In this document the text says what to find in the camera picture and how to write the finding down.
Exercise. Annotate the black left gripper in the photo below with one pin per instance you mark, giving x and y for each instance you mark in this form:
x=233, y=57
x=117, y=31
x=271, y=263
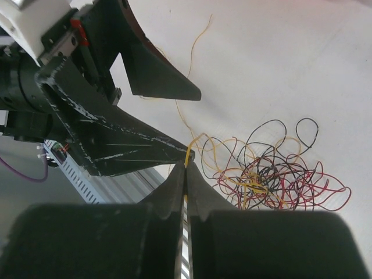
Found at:
x=50, y=60

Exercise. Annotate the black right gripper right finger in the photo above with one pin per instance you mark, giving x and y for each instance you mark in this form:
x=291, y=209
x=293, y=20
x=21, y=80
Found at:
x=225, y=242

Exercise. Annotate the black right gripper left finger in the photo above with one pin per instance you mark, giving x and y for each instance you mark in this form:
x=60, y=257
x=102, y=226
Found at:
x=129, y=240

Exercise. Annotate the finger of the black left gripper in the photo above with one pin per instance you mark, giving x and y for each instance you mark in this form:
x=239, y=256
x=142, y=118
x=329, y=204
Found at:
x=111, y=29
x=104, y=139

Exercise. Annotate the aluminium extrusion rail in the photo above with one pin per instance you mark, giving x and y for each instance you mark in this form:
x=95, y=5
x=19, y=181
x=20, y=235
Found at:
x=128, y=188

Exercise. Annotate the white slotted cable duct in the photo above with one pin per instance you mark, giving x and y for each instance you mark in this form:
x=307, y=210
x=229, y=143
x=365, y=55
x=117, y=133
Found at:
x=73, y=173

